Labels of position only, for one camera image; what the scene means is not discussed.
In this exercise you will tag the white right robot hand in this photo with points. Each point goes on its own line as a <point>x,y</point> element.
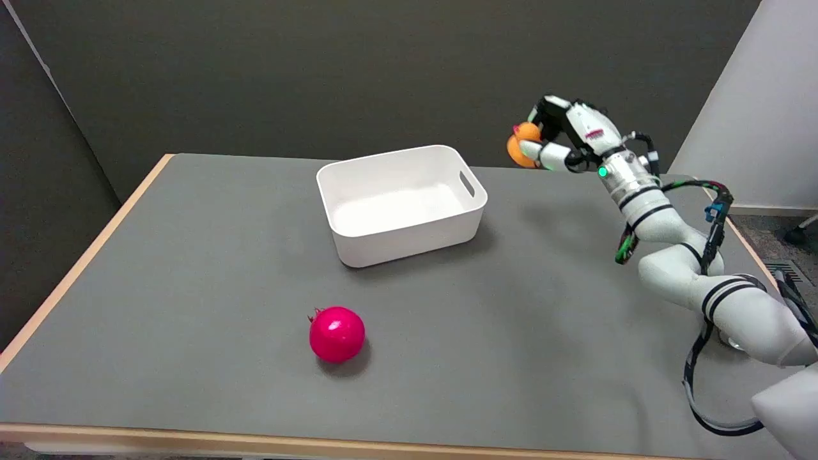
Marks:
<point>586,131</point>

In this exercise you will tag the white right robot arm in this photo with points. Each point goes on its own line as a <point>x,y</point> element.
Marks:
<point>690,265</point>

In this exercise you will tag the white plastic box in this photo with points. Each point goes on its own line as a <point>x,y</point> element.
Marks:
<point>401,203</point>

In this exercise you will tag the black chair caster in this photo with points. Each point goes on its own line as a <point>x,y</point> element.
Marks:
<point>795,235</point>

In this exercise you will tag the red pomegranate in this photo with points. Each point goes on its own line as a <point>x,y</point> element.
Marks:
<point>337,334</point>

